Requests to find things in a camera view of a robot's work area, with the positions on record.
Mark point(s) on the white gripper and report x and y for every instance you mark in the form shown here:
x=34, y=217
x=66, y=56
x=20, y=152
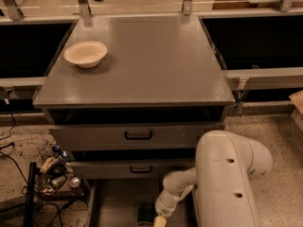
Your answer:
x=163, y=207

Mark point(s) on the green yellow sponge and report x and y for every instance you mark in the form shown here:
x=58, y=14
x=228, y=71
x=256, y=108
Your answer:
x=145, y=215

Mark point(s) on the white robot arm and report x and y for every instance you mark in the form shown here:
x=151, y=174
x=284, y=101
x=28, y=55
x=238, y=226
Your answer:
x=225, y=163

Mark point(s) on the grey open bottom drawer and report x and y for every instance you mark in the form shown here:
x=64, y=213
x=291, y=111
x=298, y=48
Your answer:
x=114, y=202

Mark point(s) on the grey middle drawer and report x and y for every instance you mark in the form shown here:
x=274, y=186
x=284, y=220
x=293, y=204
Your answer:
x=95, y=170

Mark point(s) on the grey top drawer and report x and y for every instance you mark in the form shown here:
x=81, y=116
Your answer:
x=111, y=137

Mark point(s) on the grey cabinet with counter top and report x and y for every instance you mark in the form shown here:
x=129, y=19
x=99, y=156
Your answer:
x=157, y=70

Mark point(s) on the white paper bowl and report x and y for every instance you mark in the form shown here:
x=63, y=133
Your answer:
x=86, y=54

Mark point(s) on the black middle drawer handle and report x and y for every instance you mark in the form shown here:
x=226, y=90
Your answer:
x=141, y=169

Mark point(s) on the black drawer handle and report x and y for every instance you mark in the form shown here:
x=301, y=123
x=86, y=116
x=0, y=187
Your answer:
x=141, y=169
x=131, y=136

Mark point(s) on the black top drawer handle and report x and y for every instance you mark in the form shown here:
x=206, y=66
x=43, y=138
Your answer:
x=131, y=136

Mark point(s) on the wire basket with clutter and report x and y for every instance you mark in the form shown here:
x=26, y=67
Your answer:
x=56, y=179

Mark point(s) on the black stand post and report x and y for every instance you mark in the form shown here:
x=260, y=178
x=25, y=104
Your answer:
x=30, y=195

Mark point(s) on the metal frame rail right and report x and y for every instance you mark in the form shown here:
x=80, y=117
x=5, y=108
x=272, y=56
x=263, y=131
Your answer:
x=261, y=79

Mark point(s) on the metal frame rail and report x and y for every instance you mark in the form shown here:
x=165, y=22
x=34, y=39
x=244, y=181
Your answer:
x=261, y=79
x=22, y=82

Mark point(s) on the metal frame rail left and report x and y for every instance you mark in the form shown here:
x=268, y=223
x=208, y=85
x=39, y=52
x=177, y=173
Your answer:
x=22, y=82

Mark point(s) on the metal upright post far left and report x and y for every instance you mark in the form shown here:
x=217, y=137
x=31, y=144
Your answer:
x=15, y=14

